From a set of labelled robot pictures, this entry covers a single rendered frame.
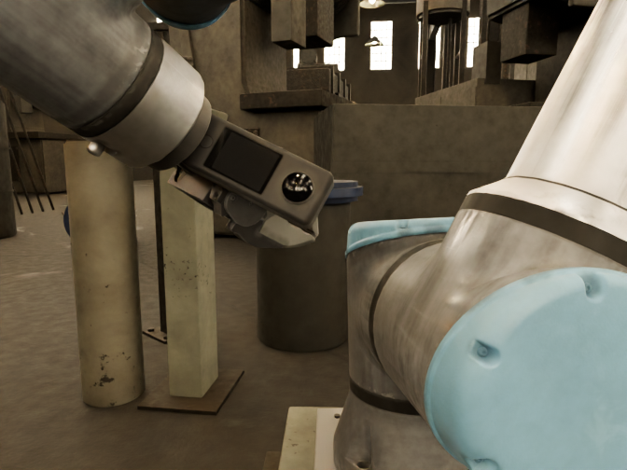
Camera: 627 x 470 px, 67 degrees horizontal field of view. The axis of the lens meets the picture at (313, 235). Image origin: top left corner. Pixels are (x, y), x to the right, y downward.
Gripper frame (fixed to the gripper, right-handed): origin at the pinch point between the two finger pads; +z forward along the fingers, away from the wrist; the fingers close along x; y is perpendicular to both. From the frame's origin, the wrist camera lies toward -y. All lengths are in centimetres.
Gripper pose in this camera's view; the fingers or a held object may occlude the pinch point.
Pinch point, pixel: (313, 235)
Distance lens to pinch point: 51.0
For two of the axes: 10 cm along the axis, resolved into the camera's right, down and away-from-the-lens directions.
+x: -5.1, 8.5, -1.1
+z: 5.0, 4.0, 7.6
